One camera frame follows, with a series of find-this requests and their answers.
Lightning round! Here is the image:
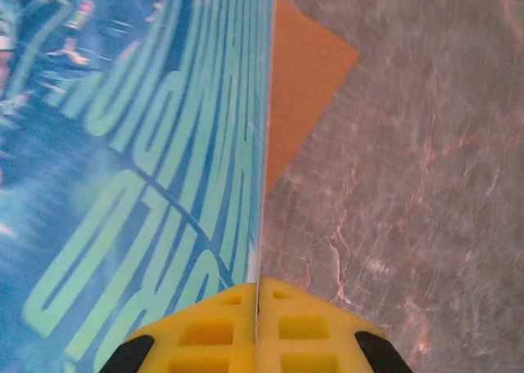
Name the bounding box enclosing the brown backing board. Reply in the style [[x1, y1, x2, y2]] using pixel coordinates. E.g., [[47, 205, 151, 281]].
[[264, 0, 361, 198]]

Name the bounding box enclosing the blue poster photo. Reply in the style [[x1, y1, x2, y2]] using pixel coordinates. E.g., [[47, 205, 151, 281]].
[[0, 0, 276, 373]]

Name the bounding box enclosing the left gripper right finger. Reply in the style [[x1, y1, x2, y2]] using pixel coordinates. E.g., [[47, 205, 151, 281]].
[[258, 276, 414, 373]]

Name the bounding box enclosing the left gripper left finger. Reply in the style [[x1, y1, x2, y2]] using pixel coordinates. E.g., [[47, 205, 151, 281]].
[[97, 282, 259, 373]]

